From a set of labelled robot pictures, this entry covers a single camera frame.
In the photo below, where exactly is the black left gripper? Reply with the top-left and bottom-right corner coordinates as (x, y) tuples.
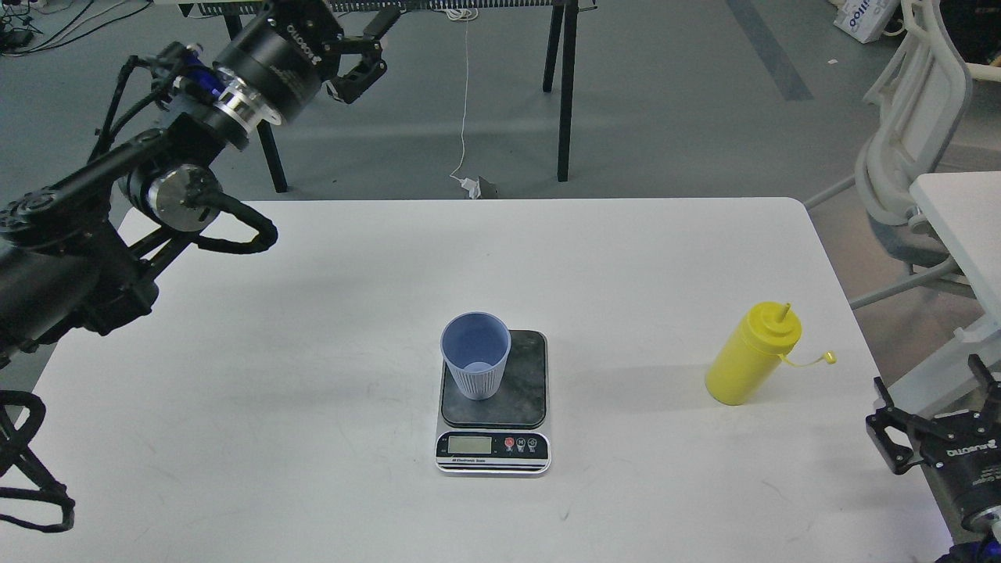
(215, 1), (403, 122)

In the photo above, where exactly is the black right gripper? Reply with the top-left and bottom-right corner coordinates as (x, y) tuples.
(865, 353), (1001, 540)

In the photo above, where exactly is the yellow squeeze bottle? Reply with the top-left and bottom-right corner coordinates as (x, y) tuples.
(705, 302), (838, 406)

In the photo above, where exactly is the blue ribbed plastic cup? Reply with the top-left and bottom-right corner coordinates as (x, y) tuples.
(440, 311), (512, 400)

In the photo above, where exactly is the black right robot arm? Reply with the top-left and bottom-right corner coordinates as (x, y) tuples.
(865, 355), (1000, 562)

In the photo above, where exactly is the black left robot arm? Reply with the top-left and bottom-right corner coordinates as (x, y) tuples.
(1, 1), (404, 366)

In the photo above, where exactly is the digital kitchen scale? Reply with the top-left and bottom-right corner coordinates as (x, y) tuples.
(435, 329), (553, 477)

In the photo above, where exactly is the white power adapter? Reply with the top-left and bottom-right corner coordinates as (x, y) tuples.
(460, 176), (501, 200)

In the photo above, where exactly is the white office chair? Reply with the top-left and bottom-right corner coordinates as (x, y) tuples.
(805, 1), (974, 310)

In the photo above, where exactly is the white printed box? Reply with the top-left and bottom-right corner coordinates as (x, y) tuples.
(831, 1), (904, 44)

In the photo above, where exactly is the white hanging cable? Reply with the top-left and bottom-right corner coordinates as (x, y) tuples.
(446, 6), (479, 188)

